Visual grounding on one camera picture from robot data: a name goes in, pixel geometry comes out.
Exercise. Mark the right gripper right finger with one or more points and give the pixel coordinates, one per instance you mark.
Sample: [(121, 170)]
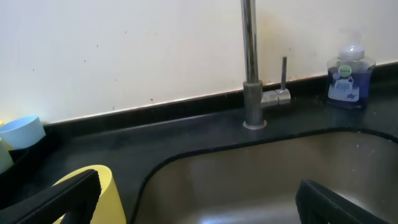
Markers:
[(323, 205)]

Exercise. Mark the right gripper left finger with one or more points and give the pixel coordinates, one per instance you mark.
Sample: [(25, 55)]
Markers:
[(62, 199)]

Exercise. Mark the yellow cup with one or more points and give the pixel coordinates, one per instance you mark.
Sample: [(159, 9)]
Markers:
[(109, 199)]

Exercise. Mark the green cup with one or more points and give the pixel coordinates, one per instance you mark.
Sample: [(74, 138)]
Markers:
[(4, 158)]

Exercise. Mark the blue cup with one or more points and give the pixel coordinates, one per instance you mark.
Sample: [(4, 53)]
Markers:
[(23, 132)]

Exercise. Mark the steel sink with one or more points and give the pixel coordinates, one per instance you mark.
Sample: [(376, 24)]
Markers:
[(248, 174)]

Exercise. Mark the blue soap bottle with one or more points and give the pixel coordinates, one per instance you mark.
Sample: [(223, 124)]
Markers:
[(349, 84)]

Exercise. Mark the steel tap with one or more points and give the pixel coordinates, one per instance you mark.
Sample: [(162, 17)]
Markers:
[(250, 62)]

